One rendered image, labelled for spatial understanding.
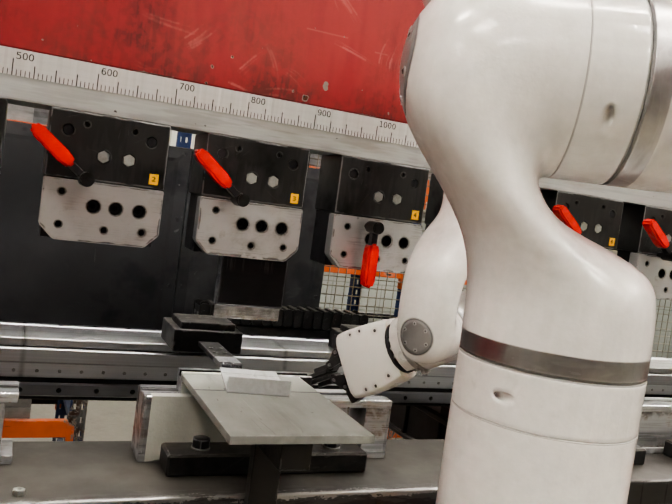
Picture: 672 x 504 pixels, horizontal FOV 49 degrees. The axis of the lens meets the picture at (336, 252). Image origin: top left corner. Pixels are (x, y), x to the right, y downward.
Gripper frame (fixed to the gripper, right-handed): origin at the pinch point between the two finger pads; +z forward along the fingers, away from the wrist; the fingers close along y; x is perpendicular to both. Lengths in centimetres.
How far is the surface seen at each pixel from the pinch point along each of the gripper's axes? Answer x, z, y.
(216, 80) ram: 21.3, -12.9, 40.0
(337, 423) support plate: 17.5, -13.7, -7.9
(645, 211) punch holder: -48, -43, 13
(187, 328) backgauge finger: 5.1, 21.4, 15.0
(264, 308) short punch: 8.8, 0.4, 11.5
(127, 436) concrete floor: -141, 237, 21
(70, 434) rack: -70, 175, 20
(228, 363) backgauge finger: 10.3, 9.0, 5.7
